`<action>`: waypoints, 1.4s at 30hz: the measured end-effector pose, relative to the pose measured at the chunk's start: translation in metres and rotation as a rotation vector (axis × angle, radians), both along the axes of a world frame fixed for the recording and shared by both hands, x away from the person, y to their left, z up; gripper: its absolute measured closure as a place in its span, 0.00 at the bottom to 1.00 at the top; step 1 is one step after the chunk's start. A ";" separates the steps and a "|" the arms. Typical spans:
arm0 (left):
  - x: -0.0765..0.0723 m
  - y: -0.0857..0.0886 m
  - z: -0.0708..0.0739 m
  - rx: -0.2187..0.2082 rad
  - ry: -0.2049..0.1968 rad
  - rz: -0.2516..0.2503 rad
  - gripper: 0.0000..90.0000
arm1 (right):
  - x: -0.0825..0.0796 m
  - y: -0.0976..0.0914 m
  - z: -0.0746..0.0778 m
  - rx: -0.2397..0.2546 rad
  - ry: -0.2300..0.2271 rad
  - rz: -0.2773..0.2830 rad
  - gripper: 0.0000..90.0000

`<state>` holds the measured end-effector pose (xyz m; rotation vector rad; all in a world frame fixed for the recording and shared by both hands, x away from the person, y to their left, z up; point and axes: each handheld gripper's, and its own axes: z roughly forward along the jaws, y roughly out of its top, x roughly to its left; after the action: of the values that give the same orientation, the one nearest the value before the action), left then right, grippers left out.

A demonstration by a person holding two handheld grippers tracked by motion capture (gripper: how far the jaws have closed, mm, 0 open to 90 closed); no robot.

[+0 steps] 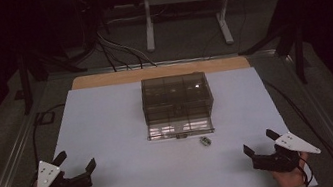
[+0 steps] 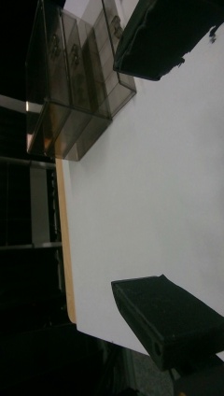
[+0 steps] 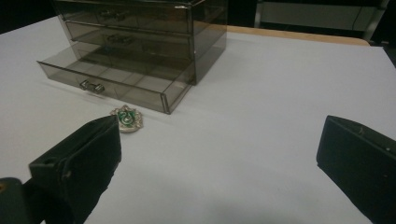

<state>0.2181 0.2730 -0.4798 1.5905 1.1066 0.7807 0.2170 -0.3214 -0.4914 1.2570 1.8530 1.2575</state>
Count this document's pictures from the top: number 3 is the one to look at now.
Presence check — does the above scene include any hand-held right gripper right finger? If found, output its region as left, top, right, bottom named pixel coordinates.
left=316, top=115, right=396, bottom=224

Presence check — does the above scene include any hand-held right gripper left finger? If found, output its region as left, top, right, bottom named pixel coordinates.
left=28, top=115, right=122, bottom=224

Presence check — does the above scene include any green and silver crest badge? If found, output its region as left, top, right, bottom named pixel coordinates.
left=109, top=104, right=145, bottom=134

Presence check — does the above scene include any smoky transparent drawer organizer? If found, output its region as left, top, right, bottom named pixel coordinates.
left=50, top=0, right=229, bottom=86

